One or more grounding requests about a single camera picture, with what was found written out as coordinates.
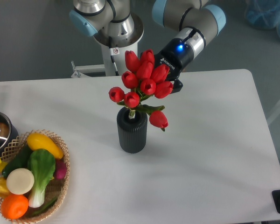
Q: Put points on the green bok choy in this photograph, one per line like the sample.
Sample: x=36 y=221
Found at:
x=42 y=165

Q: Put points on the white round radish slice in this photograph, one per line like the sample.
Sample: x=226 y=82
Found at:
x=20 y=181

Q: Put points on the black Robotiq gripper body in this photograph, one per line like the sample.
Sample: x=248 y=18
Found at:
x=176 y=55

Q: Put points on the purple red radish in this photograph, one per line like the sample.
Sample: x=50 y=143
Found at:
x=60 y=170

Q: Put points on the black ribbed vase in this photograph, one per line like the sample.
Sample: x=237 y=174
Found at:
x=132 y=132

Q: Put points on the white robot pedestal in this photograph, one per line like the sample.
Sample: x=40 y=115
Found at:
x=115 y=39

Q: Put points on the red tulip bouquet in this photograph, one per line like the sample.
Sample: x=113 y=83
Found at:
x=143 y=80

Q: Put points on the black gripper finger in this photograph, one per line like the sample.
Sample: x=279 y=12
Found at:
x=177 y=86

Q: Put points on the green chilli pepper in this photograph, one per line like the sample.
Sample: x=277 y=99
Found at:
x=44 y=207

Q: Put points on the blue plastic bag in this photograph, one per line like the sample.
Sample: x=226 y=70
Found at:
x=263 y=14

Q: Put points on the orange fruit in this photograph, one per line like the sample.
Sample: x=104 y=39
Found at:
x=14 y=206

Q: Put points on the woven wicker basket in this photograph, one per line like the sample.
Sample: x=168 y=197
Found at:
x=55 y=188

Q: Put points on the yellow squash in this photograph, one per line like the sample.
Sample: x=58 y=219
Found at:
x=37 y=141

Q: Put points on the dark green cucumber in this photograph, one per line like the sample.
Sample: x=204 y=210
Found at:
x=19 y=161

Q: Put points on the yellow bell pepper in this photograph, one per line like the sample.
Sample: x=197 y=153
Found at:
x=4 y=191

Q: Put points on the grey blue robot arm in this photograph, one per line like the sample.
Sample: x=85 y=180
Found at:
x=196 y=21

